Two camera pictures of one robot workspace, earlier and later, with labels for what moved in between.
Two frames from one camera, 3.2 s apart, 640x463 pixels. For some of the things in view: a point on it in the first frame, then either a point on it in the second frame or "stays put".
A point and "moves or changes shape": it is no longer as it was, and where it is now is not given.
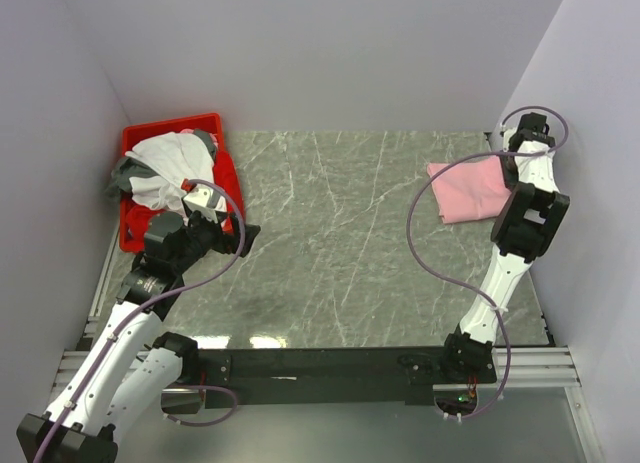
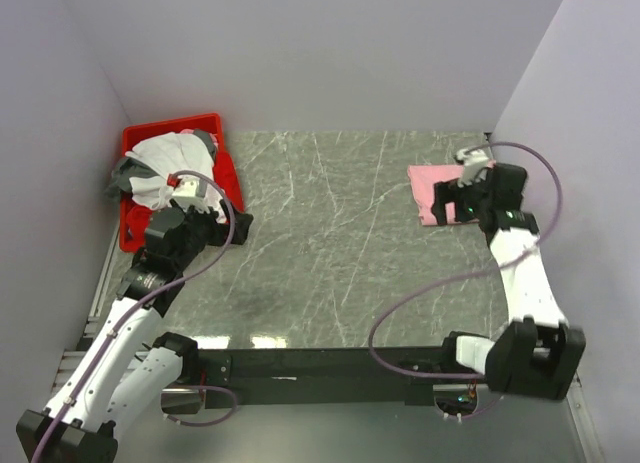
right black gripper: (510, 179) → (450, 192)
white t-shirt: (178, 157) stays put
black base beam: (334, 375) stays put
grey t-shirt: (126, 168) stays put
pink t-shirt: (469, 190) moves or changes shape
